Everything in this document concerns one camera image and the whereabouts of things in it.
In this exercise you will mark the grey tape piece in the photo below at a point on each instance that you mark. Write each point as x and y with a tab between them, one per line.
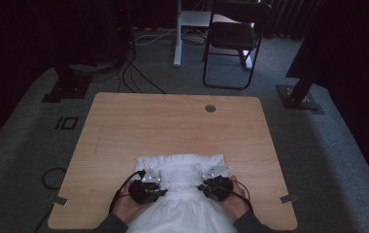
59	200
287	198

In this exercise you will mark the person's left hand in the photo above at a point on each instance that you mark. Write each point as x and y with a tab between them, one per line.
127	208

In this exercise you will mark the grey round table grommet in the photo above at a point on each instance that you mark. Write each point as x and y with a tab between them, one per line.
210	108

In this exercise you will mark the black stand base left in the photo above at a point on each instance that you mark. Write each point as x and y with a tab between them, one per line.
67	85

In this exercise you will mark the white skirt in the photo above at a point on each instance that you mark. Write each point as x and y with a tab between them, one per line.
182	213

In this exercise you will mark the person's right hand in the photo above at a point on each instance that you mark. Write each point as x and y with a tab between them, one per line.
236	204

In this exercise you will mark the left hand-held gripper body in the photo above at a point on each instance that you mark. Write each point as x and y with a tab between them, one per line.
142	192

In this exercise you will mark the dark curtain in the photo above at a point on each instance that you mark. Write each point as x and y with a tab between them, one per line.
289	16

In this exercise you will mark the dark equipment rack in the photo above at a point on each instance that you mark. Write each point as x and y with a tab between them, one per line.
108	29

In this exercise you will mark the white desk frame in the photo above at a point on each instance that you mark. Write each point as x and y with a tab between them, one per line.
177	39

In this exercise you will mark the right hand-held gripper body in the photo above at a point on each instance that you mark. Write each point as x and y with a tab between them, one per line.
219	189

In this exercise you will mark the black folding chair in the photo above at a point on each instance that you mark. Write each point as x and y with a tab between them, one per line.
232	35

